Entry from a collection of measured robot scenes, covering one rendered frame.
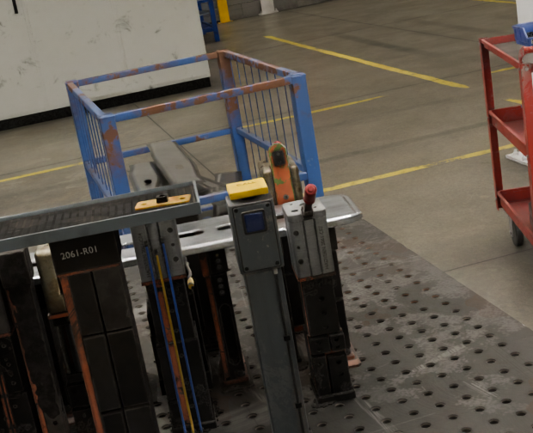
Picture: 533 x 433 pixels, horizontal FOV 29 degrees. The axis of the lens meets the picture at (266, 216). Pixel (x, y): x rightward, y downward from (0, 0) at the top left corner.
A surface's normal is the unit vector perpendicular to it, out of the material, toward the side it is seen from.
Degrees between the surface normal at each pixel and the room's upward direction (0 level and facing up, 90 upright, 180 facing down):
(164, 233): 90
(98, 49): 90
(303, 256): 90
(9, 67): 90
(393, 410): 0
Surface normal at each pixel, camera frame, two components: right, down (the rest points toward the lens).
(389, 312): -0.16, -0.94
